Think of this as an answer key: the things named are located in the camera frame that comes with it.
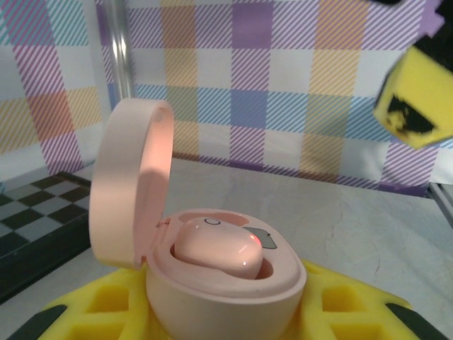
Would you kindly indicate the black folding chessboard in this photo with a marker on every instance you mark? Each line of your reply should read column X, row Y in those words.
column 35, row 219

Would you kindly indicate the pink earbud charging case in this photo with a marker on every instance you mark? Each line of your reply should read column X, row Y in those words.
column 219, row 308

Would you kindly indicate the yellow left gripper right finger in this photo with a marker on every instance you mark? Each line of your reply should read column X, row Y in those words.
column 354, row 311

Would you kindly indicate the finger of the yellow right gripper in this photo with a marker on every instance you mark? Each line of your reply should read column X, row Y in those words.
column 424, row 88

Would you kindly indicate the aluminium frame post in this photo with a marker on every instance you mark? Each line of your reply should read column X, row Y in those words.
column 122, row 53

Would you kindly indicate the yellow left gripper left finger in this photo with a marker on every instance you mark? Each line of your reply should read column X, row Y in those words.
column 106, row 301

